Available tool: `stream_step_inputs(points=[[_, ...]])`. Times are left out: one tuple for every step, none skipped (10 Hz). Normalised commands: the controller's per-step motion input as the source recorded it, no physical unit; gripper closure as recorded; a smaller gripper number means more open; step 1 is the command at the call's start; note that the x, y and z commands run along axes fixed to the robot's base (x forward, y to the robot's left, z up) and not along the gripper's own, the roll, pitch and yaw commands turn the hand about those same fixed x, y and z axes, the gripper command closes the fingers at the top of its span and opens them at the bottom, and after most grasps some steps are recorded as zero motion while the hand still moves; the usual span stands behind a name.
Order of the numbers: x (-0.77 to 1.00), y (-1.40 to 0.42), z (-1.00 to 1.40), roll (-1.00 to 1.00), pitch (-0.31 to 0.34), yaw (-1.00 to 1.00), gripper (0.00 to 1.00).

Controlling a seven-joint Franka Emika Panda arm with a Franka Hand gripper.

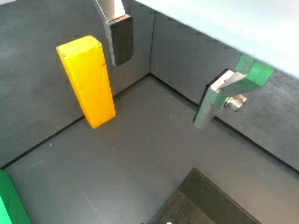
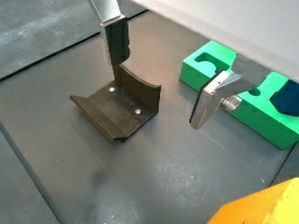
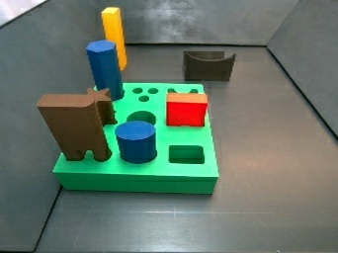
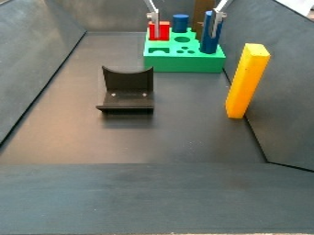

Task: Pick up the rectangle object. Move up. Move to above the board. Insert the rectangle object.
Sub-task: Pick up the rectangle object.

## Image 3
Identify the yellow rectangular block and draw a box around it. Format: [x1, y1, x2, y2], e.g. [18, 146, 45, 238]
[101, 7, 126, 69]

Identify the green shape sorter board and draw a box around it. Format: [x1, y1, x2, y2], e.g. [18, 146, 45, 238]
[54, 83, 219, 194]

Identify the red cube block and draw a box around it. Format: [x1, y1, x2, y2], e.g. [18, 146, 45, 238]
[166, 93, 208, 127]

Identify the blue cylinder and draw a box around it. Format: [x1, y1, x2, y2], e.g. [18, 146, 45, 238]
[114, 121, 157, 164]

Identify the brown star prism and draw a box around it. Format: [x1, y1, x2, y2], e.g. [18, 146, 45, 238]
[86, 88, 117, 126]

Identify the dark grey curved block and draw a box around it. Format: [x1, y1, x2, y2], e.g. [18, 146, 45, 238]
[183, 51, 236, 81]

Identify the brown arch-footed block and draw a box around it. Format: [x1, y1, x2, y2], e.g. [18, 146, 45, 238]
[37, 94, 112, 161]

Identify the blue octagonal prism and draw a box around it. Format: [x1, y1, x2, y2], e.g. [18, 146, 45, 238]
[85, 40, 124, 101]

